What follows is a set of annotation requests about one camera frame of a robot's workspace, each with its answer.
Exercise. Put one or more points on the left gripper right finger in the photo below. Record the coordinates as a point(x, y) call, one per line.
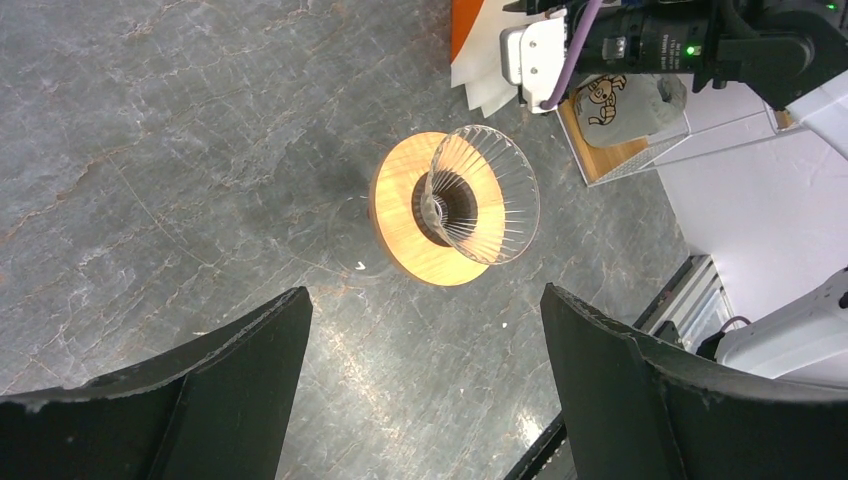
point(637, 407)

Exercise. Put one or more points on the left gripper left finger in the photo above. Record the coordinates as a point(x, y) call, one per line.
point(216, 407)

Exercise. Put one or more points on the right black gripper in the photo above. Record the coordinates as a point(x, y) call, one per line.
point(646, 37)

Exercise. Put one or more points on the clear glass dripper cone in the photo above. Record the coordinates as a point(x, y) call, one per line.
point(518, 184)

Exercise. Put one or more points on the round wooden dripper stand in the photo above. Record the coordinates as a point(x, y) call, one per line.
point(394, 203)

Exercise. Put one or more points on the grey printed pouch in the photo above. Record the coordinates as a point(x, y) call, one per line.
point(615, 109)

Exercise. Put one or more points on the white wire shelf rack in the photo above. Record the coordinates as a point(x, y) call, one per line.
point(748, 122)

